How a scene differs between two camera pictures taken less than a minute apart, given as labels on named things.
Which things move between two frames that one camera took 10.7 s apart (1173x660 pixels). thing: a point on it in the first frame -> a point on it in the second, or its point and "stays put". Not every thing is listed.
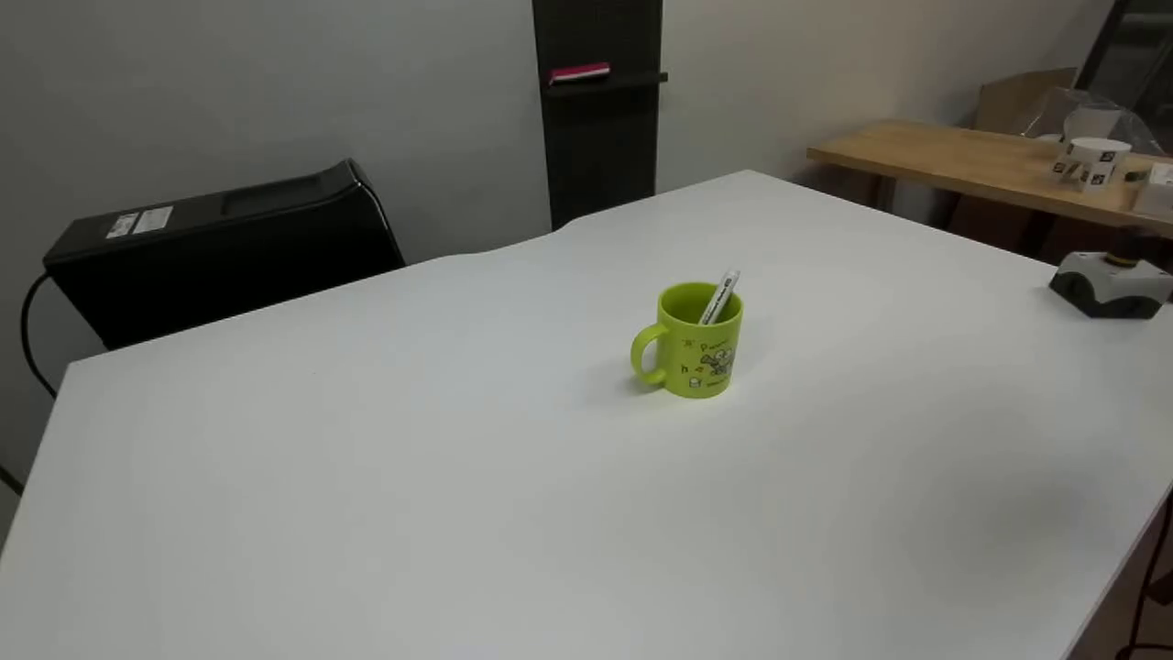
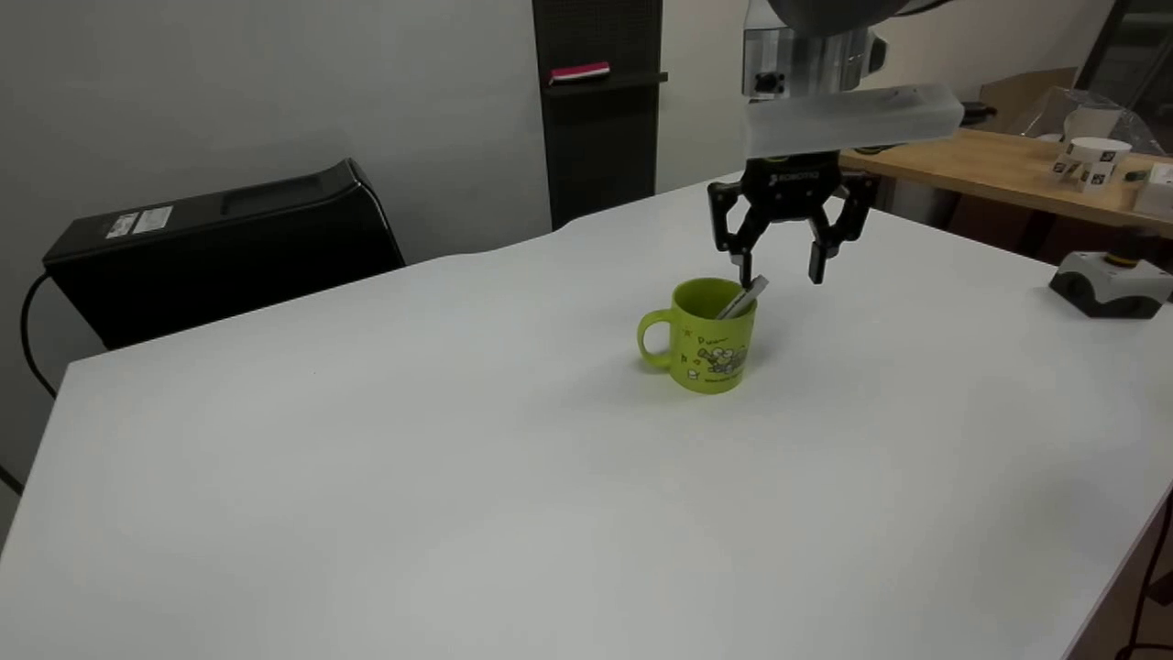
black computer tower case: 225,250 stays put
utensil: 720,298 -> 743,298
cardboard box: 1027,103 stays put
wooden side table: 997,161 stays put
